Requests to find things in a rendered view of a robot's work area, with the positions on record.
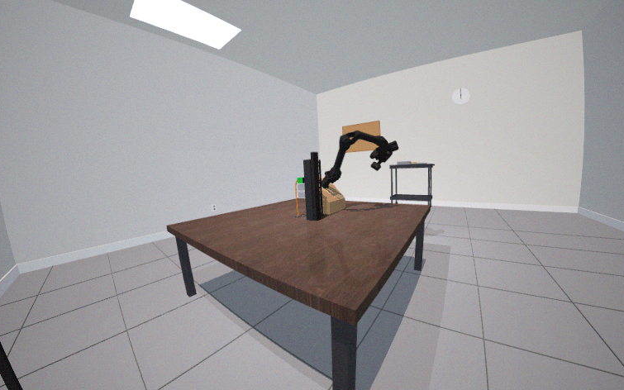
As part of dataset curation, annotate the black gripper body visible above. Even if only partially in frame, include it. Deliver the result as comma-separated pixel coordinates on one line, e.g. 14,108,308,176
370,151,393,171

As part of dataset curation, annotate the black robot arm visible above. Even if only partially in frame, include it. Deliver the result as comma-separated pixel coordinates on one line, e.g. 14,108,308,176
322,130,398,188

